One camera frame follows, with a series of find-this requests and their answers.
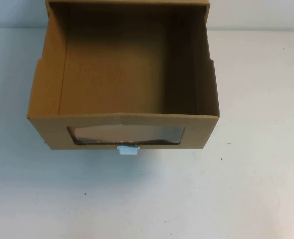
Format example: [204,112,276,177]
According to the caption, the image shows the cardboard drawer with curved-edge window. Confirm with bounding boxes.
[26,0,220,151]

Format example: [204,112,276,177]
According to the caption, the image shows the cardboard shell of stacked box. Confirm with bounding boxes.
[44,0,211,6]

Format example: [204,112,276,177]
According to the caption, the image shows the white handle with square notch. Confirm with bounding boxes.
[116,145,141,156]

